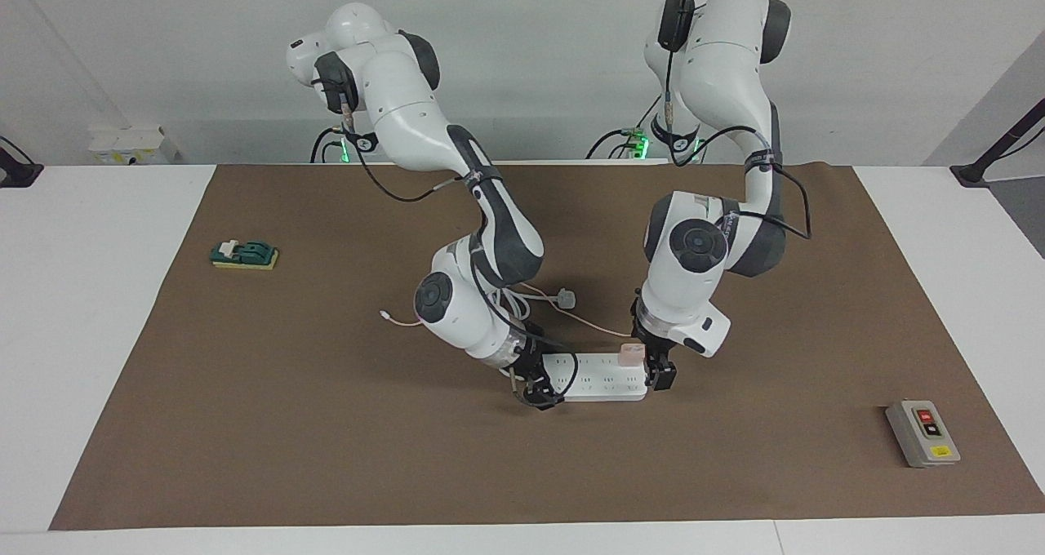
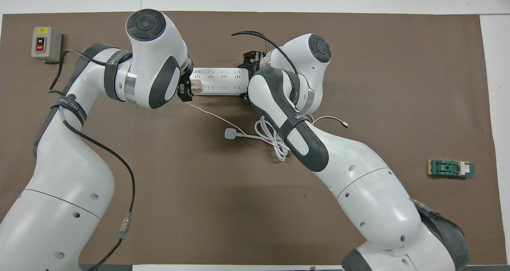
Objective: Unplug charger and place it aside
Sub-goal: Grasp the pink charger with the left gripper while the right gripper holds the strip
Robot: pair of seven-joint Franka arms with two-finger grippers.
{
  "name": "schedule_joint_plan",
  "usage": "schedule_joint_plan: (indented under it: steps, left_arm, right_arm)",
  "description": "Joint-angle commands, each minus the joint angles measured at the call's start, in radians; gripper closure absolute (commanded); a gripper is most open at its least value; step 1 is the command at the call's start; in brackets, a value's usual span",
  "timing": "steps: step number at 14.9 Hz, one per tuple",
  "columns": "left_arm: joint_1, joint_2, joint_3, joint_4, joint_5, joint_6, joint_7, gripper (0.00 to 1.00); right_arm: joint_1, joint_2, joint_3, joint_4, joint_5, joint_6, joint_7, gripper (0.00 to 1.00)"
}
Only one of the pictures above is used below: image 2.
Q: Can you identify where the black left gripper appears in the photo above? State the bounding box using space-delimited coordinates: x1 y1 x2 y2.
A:
177 69 195 103

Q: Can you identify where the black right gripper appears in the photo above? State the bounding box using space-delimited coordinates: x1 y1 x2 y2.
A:
237 51 266 104

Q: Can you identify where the pink charging cable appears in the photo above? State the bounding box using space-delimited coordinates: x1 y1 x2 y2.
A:
185 101 350 148

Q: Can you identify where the white power strip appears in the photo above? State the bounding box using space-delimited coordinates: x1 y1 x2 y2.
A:
189 67 254 96

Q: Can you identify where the brown table mat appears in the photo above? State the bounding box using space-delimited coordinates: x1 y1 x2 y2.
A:
0 11 508 266

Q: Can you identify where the green circuit board fixture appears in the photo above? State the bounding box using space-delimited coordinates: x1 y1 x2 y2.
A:
427 159 476 180

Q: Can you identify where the white power strip cable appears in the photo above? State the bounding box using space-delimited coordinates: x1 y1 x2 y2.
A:
224 116 303 162

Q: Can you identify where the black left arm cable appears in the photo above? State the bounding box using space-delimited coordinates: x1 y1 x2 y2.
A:
47 49 136 271

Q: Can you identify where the grey on-off switch box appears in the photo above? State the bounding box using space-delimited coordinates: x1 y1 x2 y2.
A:
31 26 63 64

